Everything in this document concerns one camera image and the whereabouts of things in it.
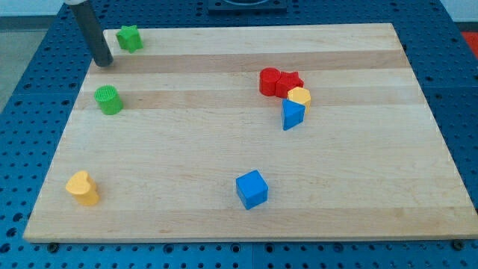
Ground green star block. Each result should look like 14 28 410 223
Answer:
116 25 143 53

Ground wooden board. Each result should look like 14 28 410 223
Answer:
24 23 477 243

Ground red star block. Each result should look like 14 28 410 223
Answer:
275 72 304 99

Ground blue cube block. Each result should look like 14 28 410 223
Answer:
235 170 268 210

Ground blue triangle block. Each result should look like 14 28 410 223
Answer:
281 99 305 131

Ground red cylinder block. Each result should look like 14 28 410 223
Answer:
259 67 281 96

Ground yellow hexagon block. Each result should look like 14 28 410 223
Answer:
287 87 311 114

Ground green cylinder block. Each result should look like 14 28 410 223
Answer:
94 85 123 115

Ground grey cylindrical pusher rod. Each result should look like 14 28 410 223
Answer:
64 0 114 67

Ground yellow heart block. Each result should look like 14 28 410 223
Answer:
65 170 100 206

